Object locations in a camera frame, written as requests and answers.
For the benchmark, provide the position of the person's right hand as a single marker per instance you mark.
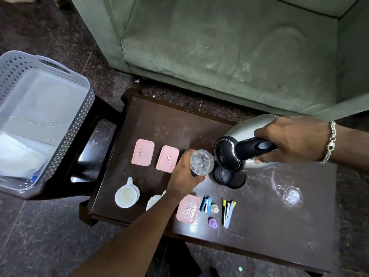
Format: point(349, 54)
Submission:
point(297, 138)

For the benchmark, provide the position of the person's left thumb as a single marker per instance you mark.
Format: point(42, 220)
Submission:
point(199, 178)

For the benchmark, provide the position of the person's right forearm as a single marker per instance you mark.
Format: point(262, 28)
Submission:
point(350, 147)

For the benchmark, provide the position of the person's leg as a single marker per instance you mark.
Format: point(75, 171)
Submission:
point(178, 262)

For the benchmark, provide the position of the dark wooden coffee table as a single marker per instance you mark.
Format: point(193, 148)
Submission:
point(282, 236)

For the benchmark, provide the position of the white cloth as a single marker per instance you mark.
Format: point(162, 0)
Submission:
point(18, 157)

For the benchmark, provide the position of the person's right thumb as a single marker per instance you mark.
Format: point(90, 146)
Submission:
point(261, 133)

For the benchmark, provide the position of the pink lidded plastic container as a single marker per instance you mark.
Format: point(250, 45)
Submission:
point(188, 209)
point(143, 152)
point(167, 158)

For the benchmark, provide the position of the black round kettle base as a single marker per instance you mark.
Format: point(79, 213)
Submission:
point(224, 177)

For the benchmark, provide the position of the clear stemmed glass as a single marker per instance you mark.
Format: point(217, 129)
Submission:
point(289, 194)

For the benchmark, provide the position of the blue stapler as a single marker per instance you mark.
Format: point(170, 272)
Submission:
point(205, 204)

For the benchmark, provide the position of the person's left hand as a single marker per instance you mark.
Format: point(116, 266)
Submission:
point(180, 181)

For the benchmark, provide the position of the clear drinking glass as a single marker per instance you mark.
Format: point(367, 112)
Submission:
point(202, 162)

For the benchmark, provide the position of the dark wooden side stool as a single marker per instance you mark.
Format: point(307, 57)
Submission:
point(108, 111)

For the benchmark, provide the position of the grey perforated plastic basket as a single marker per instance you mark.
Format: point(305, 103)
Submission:
point(69, 141)

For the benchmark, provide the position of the yellow and black stapler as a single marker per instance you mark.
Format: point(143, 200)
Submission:
point(227, 213)

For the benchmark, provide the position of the person's left forearm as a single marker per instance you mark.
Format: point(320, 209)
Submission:
point(135, 239)

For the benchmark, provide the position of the green fabric sofa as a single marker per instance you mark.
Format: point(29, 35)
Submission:
point(230, 48)

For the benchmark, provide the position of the white ceramic mug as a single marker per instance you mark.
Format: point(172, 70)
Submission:
point(126, 195)
point(152, 202)

